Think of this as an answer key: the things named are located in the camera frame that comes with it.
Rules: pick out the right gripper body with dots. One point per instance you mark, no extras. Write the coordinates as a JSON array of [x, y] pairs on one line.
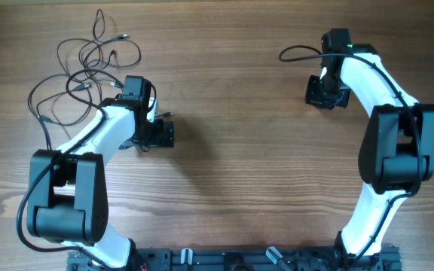
[[327, 92]]

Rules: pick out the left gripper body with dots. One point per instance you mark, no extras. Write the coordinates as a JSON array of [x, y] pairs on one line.
[[154, 134]]

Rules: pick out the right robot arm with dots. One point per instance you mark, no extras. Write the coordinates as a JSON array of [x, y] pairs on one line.
[[397, 152]]

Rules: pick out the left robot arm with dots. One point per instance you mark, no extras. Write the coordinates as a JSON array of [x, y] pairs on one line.
[[67, 202]]

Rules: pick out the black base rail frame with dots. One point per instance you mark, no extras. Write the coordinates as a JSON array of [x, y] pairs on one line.
[[305, 258]]

